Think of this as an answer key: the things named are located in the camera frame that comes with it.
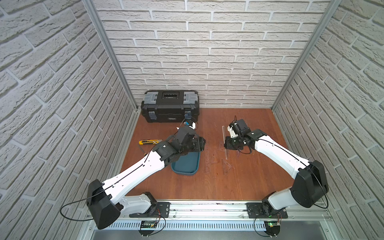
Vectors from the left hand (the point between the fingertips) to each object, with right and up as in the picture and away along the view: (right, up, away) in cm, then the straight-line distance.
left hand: (203, 139), depth 74 cm
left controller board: (-28, -43, -1) cm, 51 cm away
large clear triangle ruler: (+7, -14, +19) cm, 24 cm away
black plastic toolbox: (-21, +19, +24) cm, 38 cm away
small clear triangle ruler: (+15, -19, +15) cm, 29 cm away
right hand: (+14, -5, +11) cm, 18 cm away
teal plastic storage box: (-9, -16, +12) cm, 22 cm away
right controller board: (+33, -42, -3) cm, 54 cm away
